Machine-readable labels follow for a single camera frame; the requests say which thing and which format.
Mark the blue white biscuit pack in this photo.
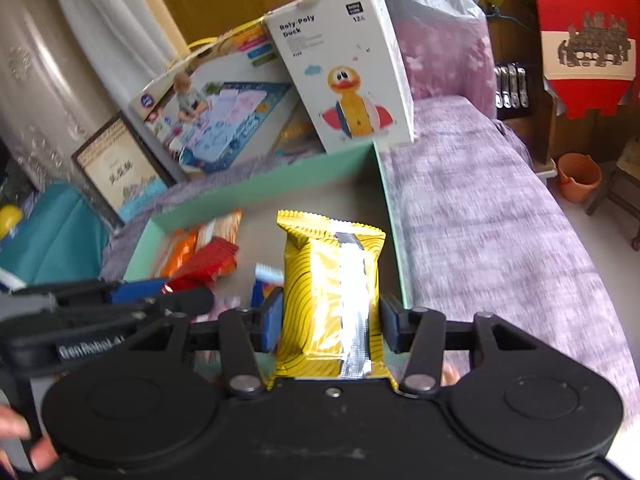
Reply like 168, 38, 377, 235
250, 263, 284, 308

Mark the red paper decoration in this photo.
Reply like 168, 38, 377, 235
537, 0, 639, 118

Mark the purple striped tablecloth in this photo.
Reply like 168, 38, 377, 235
98, 94, 629, 401

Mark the orange yellow cracker pack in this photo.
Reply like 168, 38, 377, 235
195, 209, 243, 250

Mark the silver nail clippers set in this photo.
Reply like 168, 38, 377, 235
494, 63, 529, 110

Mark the white roly-poly duck box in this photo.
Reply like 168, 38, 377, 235
264, 0, 416, 153

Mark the orange snack pack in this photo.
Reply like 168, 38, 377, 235
155, 228, 198, 278

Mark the person's left hand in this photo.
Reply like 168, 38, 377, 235
0, 404, 59, 476

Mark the mint green cardboard box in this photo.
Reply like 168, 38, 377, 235
124, 143, 409, 304

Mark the purple floral pillow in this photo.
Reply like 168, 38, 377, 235
385, 0, 497, 119

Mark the yellow ball toy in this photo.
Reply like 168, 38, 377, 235
0, 204, 24, 240

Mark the teal fabric chair cover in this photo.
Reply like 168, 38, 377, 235
1, 182, 110, 285

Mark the long red snack stick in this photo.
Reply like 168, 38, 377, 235
164, 236, 239, 292

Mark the yellow striped snack pack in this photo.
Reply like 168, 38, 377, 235
269, 210, 398, 389

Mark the orange plastic bucket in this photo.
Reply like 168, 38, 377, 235
556, 153, 602, 204

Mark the framed pineapple cake picture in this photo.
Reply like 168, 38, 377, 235
72, 112, 176, 226

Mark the water doodle mat box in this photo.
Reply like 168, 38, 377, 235
129, 18, 321, 179

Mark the wooden stool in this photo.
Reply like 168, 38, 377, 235
584, 136, 640, 252

